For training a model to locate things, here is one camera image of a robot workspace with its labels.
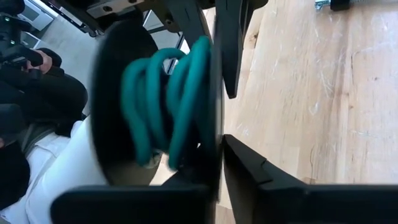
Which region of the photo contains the person's hand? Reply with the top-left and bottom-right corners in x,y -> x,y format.
26,49 -> 54,75

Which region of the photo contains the person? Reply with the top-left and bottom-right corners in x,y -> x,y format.
0,46 -> 108,224

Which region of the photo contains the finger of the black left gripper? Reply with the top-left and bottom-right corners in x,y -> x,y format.
216,0 -> 268,99
161,0 -> 212,41

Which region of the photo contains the black teleoperation handle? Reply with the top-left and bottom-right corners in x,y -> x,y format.
0,0 -> 44,71

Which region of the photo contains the black cable spool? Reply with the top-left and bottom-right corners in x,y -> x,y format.
90,18 -> 226,194

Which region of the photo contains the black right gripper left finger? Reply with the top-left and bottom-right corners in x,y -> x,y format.
50,169 -> 218,224

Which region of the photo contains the white cabinet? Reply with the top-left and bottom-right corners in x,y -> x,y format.
17,0 -> 55,32

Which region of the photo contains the green cord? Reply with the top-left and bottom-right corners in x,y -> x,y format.
120,35 -> 216,171

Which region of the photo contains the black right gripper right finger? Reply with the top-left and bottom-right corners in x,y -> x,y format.
223,134 -> 398,224

